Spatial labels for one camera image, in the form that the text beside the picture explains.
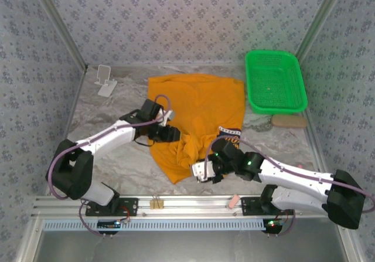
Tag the brass binder clip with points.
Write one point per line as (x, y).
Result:
(157, 204)

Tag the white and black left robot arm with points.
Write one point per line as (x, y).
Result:
(111, 136)

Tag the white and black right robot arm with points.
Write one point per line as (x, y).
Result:
(293, 180)

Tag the pink eraser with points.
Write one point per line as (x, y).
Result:
(233, 202)

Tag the tan oval stone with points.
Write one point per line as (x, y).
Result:
(288, 121)

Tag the aluminium frame post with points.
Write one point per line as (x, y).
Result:
(320, 17)
(62, 26)

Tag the orange t-shirt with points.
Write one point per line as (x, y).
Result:
(199, 103)

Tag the green plastic basket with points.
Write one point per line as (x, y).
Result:
(275, 77)

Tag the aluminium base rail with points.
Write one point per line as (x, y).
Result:
(190, 204)

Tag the white phone stand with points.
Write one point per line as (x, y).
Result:
(104, 73)

